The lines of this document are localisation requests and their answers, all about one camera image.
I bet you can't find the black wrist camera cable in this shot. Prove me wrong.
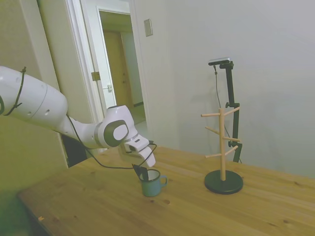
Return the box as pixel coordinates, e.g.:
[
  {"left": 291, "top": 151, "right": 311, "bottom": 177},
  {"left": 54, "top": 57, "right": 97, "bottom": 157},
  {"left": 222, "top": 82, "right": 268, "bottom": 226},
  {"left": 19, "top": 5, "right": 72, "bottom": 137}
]
[{"left": 66, "top": 115, "right": 158, "bottom": 171}]

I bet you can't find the black camera stand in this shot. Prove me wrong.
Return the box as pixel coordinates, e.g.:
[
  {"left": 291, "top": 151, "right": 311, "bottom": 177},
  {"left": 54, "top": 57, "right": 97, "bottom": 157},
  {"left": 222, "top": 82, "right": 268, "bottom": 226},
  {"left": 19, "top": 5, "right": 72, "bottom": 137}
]
[{"left": 219, "top": 61, "right": 244, "bottom": 163}]

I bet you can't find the blue enamel mug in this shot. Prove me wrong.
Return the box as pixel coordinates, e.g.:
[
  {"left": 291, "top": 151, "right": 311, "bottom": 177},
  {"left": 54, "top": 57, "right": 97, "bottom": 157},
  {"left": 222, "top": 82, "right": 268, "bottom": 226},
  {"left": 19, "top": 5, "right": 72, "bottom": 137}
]
[{"left": 139, "top": 169, "right": 168, "bottom": 198}]

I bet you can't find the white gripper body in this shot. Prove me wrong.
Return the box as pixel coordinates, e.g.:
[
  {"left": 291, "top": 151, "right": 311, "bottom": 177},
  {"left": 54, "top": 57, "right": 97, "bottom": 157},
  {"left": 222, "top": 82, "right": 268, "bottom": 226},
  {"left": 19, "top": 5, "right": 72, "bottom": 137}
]
[{"left": 119, "top": 137, "right": 157, "bottom": 168}]

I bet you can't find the brown wooden door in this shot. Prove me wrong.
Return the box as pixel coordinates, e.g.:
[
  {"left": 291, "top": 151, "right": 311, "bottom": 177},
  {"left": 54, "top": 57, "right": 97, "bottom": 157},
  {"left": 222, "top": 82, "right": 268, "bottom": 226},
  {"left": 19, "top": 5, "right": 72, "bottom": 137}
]
[{"left": 102, "top": 29, "right": 135, "bottom": 109}]

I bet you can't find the wooden mug tree black base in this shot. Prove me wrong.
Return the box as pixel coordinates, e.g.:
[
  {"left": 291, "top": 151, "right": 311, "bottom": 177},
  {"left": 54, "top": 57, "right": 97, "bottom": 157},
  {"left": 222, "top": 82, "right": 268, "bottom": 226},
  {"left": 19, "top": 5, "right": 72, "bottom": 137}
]
[{"left": 200, "top": 107, "right": 245, "bottom": 195}]

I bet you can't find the grey wall switch plate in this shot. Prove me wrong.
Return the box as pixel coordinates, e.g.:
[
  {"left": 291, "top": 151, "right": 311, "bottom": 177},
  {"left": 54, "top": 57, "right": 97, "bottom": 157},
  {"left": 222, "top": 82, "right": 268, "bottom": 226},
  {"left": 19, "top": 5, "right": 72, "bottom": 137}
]
[{"left": 143, "top": 18, "right": 154, "bottom": 38}]

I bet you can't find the black grey exterior camera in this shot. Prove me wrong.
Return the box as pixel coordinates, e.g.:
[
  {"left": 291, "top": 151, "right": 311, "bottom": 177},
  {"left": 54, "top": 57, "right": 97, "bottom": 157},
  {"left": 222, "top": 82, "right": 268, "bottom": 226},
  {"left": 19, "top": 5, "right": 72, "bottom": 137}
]
[{"left": 208, "top": 57, "right": 232, "bottom": 67}]

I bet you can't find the black box with white edge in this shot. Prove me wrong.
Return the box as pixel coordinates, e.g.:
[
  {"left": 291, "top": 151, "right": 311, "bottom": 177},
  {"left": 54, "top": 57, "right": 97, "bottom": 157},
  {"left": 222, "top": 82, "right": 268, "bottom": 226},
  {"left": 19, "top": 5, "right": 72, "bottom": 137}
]
[{"left": 61, "top": 132, "right": 88, "bottom": 169}]

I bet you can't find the white open door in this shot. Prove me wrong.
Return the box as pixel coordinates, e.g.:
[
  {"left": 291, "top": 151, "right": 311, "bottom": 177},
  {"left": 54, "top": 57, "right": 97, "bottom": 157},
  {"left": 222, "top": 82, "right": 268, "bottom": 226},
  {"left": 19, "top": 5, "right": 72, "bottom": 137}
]
[{"left": 80, "top": 0, "right": 122, "bottom": 153}]

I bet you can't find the thin black camera cable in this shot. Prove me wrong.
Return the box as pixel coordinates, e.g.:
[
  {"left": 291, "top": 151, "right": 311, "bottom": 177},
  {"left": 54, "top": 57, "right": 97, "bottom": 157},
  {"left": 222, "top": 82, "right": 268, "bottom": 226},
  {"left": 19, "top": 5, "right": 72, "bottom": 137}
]
[{"left": 213, "top": 64, "right": 233, "bottom": 138}]

